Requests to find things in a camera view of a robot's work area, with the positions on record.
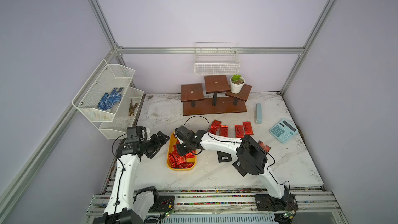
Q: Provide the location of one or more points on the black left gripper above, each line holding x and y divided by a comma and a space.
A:
158, 144

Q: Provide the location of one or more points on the white potted green plant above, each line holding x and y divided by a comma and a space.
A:
236, 83

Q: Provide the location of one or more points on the teal calculator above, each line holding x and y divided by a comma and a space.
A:
283, 131

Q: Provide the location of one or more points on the white mesh shelf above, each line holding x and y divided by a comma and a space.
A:
103, 80
122, 120

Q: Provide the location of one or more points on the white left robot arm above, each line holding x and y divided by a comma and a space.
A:
124, 206

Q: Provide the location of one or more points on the lower white mesh shelf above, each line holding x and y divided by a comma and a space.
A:
122, 120

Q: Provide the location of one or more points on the upper white mesh shelf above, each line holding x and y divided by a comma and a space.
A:
103, 80

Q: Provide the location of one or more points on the blue dotted work glove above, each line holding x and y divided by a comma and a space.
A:
109, 100

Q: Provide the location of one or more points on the red tea bag packet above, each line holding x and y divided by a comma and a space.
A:
239, 131
265, 147
248, 128
215, 126
224, 131

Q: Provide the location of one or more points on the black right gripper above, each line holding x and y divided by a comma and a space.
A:
180, 150

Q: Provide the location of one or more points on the yellow plastic storage box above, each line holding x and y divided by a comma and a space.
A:
176, 162

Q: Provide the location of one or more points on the brown wooden tiered stand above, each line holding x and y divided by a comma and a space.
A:
214, 97

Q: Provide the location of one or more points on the brown twig bundle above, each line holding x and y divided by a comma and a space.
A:
132, 107

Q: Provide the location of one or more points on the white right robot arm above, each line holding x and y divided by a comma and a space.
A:
252, 159

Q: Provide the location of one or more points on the pale green eraser block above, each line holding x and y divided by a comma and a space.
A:
258, 113

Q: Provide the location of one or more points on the white wire wall basket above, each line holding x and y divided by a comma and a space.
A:
211, 58

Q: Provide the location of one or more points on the black tea bag packet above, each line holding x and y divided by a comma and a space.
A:
239, 168
224, 157

